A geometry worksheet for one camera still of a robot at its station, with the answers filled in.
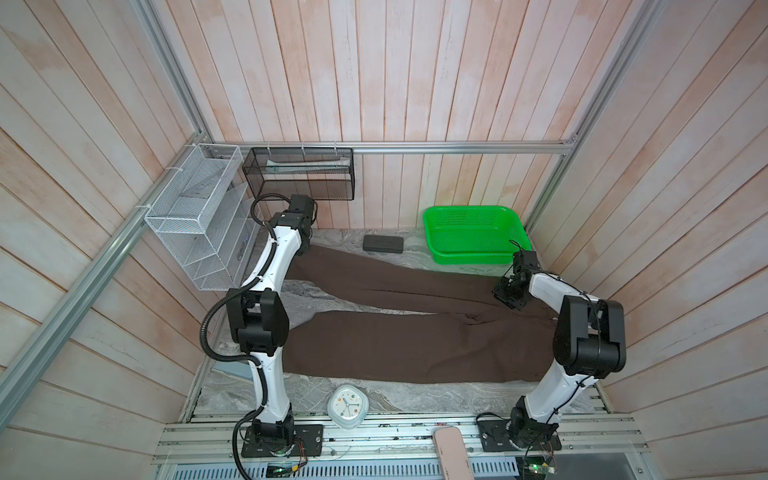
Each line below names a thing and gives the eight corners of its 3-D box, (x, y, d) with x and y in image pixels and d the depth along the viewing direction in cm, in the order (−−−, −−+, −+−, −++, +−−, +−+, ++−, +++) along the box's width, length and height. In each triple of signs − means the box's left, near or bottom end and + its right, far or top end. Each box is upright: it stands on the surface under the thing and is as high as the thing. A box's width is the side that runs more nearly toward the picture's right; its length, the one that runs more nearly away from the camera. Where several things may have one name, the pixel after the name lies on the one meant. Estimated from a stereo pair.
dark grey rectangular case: (361, 251, 116) (361, 247, 115) (364, 237, 121) (364, 233, 119) (402, 254, 115) (403, 250, 113) (403, 240, 120) (404, 236, 118)
